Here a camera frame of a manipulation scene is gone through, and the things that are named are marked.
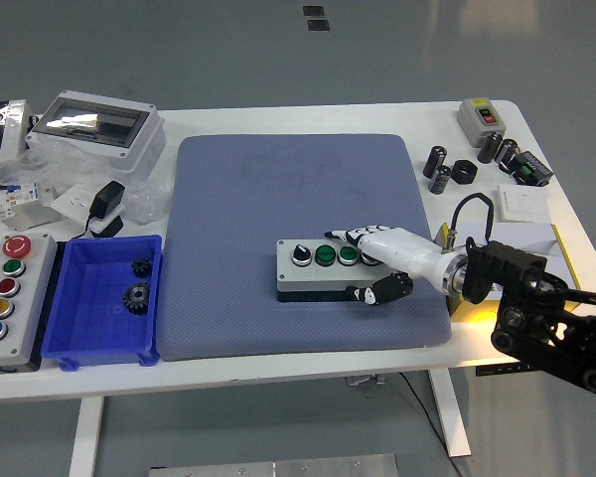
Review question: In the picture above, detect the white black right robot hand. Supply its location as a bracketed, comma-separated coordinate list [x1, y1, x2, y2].
[324, 224, 452, 306]

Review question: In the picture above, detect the grey four-button control box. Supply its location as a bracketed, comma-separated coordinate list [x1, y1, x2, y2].
[275, 238, 398, 304]

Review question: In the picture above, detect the grey five-button control box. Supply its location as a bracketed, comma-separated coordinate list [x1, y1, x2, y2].
[0, 232, 60, 375]

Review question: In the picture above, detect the black cylindrical capacitor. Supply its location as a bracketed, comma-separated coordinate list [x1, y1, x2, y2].
[494, 138, 520, 168]
[423, 144, 448, 179]
[428, 165, 452, 195]
[477, 131, 503, 164]

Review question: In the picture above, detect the black hex nut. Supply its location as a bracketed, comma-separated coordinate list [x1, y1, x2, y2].
[450, 159, 479, 186]

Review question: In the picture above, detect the white yellow cardboard box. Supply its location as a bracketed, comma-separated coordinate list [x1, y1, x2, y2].
[436, 222, 585, 324]

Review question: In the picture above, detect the black module green terminal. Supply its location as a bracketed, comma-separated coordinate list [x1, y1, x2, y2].
[499, 150, 554, 189]

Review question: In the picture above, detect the black table control panel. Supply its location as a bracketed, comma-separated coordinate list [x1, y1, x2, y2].
[475, 364, 532, 377]

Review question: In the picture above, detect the white table leg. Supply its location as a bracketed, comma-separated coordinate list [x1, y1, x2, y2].
[69, 396, 104, 477]
[426, 367, 473, 458]

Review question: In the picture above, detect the blue-grey mat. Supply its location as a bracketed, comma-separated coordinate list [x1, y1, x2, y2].
[156, 132, 453, 363]

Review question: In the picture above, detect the silver metal plate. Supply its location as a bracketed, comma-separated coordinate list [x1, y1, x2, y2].
[147, 452, 398, 477]

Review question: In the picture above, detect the large black gear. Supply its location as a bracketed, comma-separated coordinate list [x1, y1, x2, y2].
[121, 280, 153, 315]

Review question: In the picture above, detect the grey distribution box clear lid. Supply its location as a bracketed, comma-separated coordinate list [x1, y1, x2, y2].
[24, 88, 168, 175]

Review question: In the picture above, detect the black power adapter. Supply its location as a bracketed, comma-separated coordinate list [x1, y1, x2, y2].
[72, 180, 126, 240]

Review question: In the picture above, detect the blue plastic bin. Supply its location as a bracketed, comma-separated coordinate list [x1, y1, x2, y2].
[40, 234, 164, 372]

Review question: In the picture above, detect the clear plastic bag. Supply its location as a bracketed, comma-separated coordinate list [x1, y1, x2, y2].
[0, 138, 175, 225]

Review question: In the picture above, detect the white power socket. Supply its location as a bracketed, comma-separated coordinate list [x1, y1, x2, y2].
[51, 183, 123, 236]

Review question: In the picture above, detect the white circuit breaker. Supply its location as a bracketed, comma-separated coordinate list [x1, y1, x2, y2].
[0, 181, 64, 233]

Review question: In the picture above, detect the black silver packaged device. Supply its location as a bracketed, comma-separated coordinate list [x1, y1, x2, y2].
[0, 98, 41, 190]

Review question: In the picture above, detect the white wall switch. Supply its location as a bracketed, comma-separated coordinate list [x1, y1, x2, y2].
[496, 183, 550, 224]

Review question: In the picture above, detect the grey two-button switch box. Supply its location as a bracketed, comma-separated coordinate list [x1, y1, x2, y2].
[457, 97, 508, 149]

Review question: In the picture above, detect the black cable under table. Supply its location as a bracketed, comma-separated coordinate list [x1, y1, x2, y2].
[396, 371, 466, 477]

